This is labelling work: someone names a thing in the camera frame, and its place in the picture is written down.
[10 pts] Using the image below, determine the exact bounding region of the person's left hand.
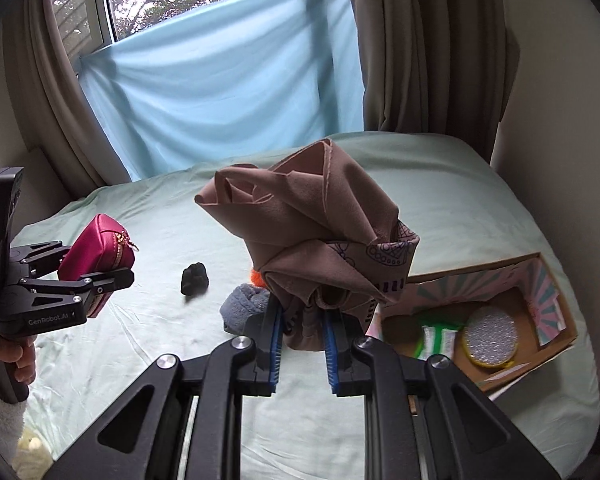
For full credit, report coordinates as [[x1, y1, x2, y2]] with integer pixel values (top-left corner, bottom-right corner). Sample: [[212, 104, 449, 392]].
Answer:
[[0, 331, 37, 387]]

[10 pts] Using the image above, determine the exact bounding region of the person's left forearm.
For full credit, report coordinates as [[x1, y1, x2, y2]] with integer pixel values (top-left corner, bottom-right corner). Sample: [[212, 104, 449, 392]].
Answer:
[[0, 377, 29, 480]]

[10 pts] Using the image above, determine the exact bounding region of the magenta zip pouch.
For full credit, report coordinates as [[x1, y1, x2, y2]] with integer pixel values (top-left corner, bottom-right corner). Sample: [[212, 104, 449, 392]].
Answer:
[[57, 213, 142, 319]]

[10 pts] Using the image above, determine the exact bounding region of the small black soft object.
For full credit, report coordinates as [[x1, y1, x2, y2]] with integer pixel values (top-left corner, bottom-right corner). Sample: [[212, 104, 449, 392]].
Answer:
[[180, 261, 211, 297]]

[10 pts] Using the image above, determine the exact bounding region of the brown printed cloth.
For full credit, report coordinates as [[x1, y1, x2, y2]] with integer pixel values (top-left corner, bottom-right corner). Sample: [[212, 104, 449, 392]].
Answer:
[[194, 138, 422, 354]]

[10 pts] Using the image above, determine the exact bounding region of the patterned cardboard box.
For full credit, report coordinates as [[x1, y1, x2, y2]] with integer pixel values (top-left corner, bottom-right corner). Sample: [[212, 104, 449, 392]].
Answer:
[[364, 252, 579, 402]]

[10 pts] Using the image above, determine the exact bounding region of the light blue sheet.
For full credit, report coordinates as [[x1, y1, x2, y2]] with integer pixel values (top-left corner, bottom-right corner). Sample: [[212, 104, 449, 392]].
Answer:
[[77, 0, 366, 184]]

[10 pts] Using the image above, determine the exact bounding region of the pale yellow plush toy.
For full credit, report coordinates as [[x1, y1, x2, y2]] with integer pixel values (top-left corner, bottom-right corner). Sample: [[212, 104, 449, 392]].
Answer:
[[17, 432, 54, 480]]

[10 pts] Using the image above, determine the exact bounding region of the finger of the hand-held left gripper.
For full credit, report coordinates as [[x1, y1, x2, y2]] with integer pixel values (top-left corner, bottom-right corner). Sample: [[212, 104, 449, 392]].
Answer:
[[21, 267, 135, 311], [10, 240, 66, 282]]

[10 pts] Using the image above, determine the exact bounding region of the bed with pale green sheet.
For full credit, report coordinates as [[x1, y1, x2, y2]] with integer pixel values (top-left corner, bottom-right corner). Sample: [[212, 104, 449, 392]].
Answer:
[[17, 132, 600, 480]]

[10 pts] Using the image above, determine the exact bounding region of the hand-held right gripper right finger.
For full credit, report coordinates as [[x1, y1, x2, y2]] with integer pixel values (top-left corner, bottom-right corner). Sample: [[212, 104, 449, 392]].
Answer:
[[323, 308, 562, 480]]

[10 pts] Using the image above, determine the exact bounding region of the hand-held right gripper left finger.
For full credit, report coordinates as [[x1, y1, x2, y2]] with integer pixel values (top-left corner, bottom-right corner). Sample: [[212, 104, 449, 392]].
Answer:
[[45, 304, 284, 480]]

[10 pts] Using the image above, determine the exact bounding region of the green and white packet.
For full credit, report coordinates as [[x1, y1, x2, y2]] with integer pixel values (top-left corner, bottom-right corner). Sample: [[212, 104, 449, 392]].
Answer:
[[413, 323, 464, 361]]

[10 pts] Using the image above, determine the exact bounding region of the grey-blue plush cloth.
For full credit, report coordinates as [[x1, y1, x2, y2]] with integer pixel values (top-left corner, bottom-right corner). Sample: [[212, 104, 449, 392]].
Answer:
[[219, 282, 274, 336]]

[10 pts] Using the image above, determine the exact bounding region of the beige curtain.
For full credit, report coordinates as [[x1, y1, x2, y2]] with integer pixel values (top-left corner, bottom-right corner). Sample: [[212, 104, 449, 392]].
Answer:
[[342, 0, 522, 167], [2, 0, 134, 187]]

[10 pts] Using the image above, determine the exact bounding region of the round yellow silver sponge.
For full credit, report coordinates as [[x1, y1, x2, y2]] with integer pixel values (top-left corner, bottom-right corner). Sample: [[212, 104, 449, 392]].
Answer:
[[460, 304, 522, 371]]

